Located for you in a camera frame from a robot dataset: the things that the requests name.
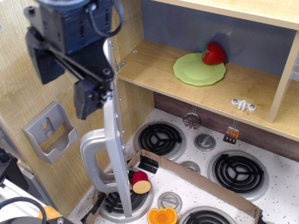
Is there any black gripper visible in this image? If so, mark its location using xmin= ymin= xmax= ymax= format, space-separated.
xmin=24 ymin=6 xmax=114 ymax=120

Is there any grey toy microwave door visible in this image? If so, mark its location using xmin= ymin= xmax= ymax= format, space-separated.
xmin=80 ymin=40 xmax=133 ymax=218

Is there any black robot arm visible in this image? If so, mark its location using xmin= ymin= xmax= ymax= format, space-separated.
xmin=24 ymin=0 xmax=124 ymax=120

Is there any back left stove burner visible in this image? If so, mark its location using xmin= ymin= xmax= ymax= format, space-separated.
xmin=133 ymin=122 xmax=186 ymax=161

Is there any stove burner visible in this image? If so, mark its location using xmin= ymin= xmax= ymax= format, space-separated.
xmin=99 ymin=167 xmax=155 ymax=223
xmin=133 ymin=122 xmax=186 ymax=161
xmin=178 ymin=206 xmax=236 ymax=224
xmin=207 ymin=150 xmax=270 ymax=202

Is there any brown cardboard barrier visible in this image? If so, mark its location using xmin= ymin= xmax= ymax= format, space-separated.
xmin=81 ymin=148 xmax=262 ymax=224

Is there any green toy plate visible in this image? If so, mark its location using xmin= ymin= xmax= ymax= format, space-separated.
xmin=173 ymin=53 xmax=227 ymax=86

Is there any red toy fruit half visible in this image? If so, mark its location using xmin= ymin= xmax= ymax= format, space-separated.
xmin=132 ymin=171 xmax=151 ymax=194

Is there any hanging silver skimmer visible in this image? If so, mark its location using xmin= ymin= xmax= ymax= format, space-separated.
xmin=183 ymin=105 xmax=202 ymax=130

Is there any front left stove burner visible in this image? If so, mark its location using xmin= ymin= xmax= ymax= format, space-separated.
xmin=99 ymin=167 xmax=155 ymax=223

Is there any red toy strawberry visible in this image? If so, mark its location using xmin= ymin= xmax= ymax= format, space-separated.
xmin=202 ymin=42 xmax=227 ymax=65

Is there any back grey stove knob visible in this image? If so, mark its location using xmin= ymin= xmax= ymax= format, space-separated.
xmin=194 ymin=134 xmax=216 ymax=152

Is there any grey stove knob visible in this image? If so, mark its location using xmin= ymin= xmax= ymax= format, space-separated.
xmin=194 ymin=134 xmax=216 ymax=152
xmin=157 ymin=192 xmax=183 ymax=212
xmin=180 ymin=161 xmax=200 ymax=174

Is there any middle grey stove knob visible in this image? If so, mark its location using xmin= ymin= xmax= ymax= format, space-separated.
xmin=180 ymin=161 xmax=200 ymax=174

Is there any front grey stove knob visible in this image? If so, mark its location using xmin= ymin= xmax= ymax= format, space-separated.
xmin=157 ymin=192 xmax=183 ymax=212

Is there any orange toy pumpkin half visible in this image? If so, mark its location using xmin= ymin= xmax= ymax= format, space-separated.
xmin=147 ymin=207 xmax=178 ymax=224

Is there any hanging silver spatula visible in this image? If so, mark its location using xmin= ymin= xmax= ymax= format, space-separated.
xmin=223 ymin=120 xmax=240 ymax=145

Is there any white door latch clip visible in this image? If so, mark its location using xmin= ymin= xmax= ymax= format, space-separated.
xmin=231 ymin=98 xmax=257 ymax=111

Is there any front right stove burner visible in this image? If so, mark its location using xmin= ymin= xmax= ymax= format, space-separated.
xmin=178 ymin=206 xmax=236 ymax=224

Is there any back right stove burner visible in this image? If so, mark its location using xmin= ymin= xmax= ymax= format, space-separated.
xmin=207 ymin=150 xmax=270 ymax=202

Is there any grey wall phone holder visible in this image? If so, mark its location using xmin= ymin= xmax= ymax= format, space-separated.
xmin=22 ymin=101 xmax=78 ymax=164

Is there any black braided cable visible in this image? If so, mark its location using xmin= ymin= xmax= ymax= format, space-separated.
xmin=0 ymin=196 xmax=47 ymax=224

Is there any orange toy near cable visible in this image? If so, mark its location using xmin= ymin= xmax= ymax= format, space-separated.
xmin=43 ymin=206 xmax=61 ymax=220

